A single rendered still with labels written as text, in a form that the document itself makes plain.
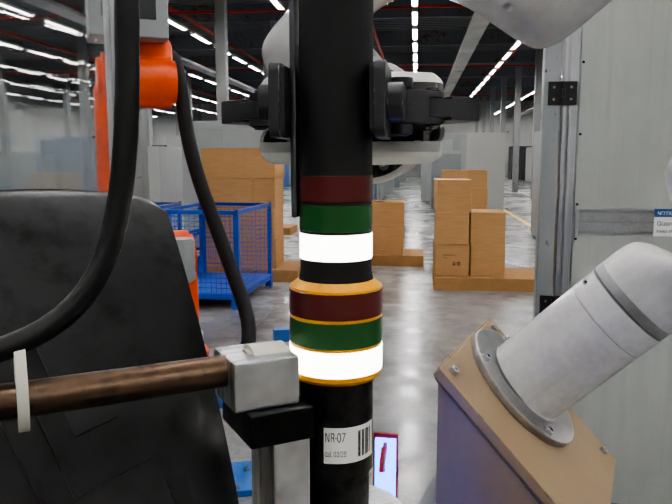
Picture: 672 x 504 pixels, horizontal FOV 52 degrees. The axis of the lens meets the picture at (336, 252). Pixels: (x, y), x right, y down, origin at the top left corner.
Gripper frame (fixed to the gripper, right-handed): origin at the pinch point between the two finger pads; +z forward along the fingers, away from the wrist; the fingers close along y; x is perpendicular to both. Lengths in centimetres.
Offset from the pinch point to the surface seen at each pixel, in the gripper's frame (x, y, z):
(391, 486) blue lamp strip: -35.0, -0.8, -34.3
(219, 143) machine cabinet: 27, 330, -1022
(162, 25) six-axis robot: 75, 152, -359
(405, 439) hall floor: -147, 9, -317
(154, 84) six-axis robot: 43, 160, -365
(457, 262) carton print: -115, -31, -750
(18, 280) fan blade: -8.5, 16.0, -0.2
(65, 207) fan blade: -5.2, 16.2, -5.2
